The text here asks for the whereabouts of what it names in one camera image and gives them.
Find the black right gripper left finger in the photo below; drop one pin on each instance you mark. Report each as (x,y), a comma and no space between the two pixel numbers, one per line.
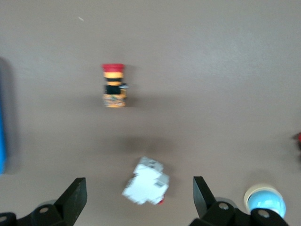
(70,200)

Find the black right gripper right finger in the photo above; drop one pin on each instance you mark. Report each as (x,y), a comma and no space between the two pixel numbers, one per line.
(204,202)

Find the blue call bell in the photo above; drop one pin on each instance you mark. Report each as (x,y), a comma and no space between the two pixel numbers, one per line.
(265,200)

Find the white circuit breaker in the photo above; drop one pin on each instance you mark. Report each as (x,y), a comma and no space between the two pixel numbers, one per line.
(145,183)

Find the blue plastic tray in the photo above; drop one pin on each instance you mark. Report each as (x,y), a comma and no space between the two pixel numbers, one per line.
(2,141)

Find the red mushroom push button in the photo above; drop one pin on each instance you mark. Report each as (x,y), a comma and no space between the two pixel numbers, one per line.
(298,139)

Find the red yellow emergency stop button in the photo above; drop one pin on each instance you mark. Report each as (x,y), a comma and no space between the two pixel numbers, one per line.
(114,94)

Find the brown table mat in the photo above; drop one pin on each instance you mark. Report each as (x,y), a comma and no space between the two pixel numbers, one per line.
(188,58)

